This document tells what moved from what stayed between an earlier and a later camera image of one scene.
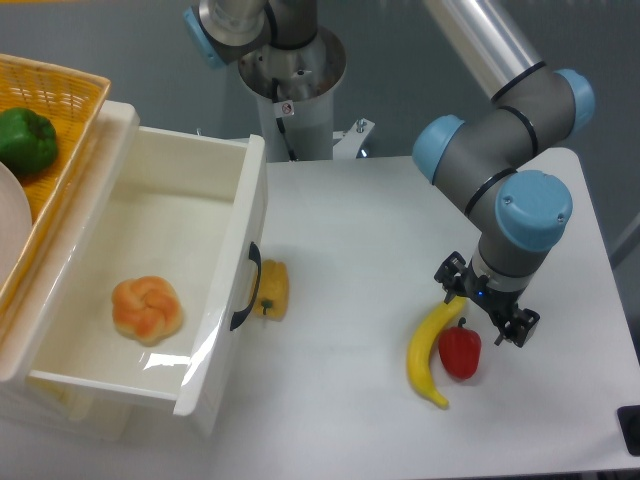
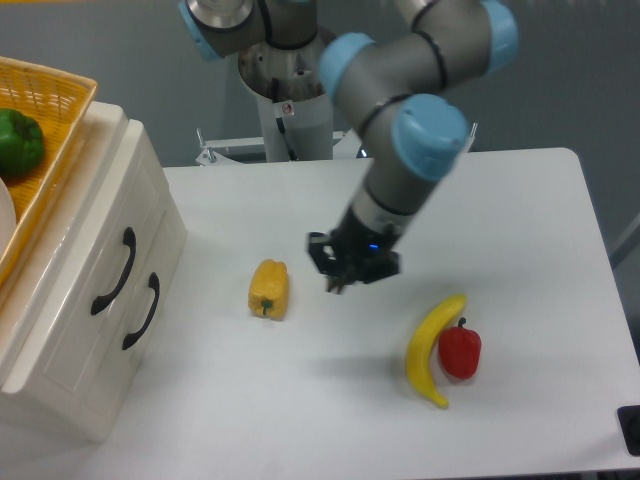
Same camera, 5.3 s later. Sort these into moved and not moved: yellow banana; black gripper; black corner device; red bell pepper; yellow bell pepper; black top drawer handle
Moved: black gripper; black top drawer handle
Not moved: red bell pepper; yellow bell pepper; black corner device; yellow banana
